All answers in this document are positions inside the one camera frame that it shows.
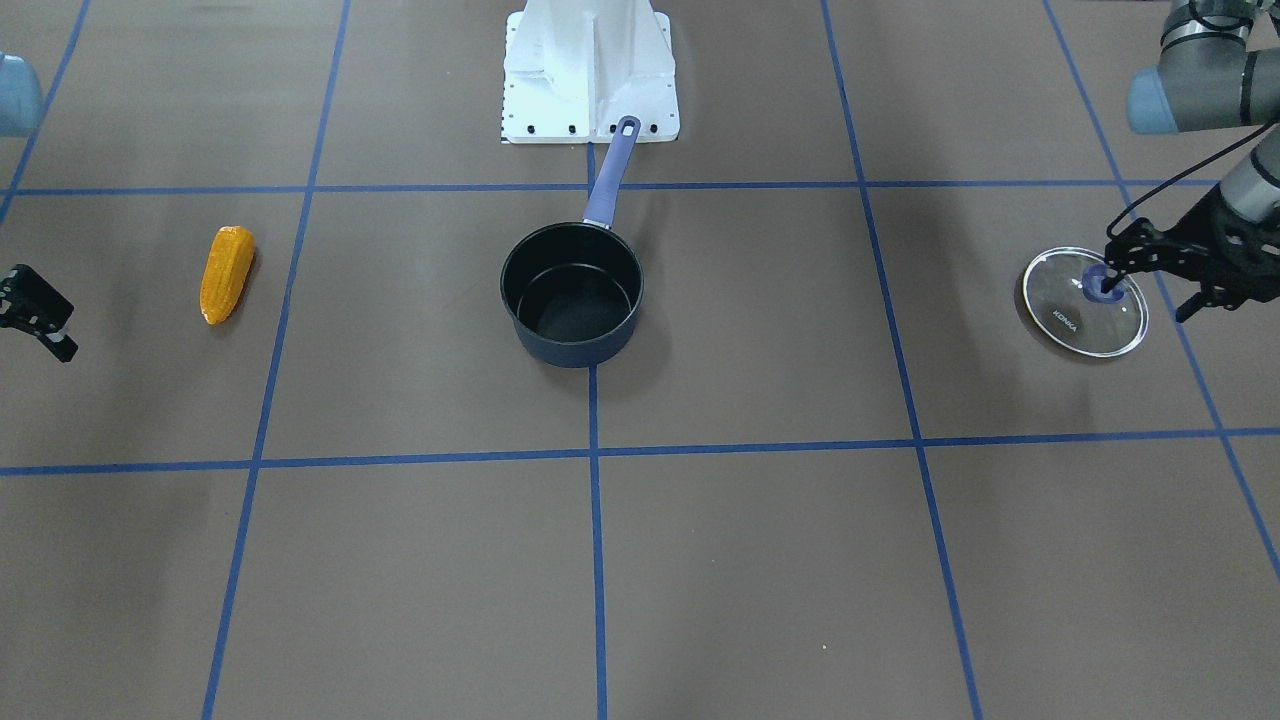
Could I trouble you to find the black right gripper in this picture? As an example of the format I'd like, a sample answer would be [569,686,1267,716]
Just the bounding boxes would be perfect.
[1,264,79,363]

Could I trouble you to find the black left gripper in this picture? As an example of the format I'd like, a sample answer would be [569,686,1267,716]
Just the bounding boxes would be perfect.
[1098,190,1279,323]

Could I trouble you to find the glass pot lid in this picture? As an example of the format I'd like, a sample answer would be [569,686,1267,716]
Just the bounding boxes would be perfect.
[1019,246,1149,359]

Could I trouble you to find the yellow corn cob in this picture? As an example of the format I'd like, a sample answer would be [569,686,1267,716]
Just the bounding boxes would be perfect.
[198,225,256,325]

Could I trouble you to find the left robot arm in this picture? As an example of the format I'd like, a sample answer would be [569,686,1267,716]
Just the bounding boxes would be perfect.
[1101,1,1279,323]

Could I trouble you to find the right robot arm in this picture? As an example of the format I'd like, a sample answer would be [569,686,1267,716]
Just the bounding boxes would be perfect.
[1,53,78,363]

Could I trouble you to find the dark blue saucepan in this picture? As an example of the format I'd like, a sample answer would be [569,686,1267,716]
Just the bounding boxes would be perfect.
[500,115,645,369]

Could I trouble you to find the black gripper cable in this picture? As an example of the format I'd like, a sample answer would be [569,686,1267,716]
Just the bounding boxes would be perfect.
[1105,120,1280,241]

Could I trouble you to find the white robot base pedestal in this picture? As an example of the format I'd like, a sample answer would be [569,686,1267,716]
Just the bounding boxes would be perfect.
[500,1,681,145]

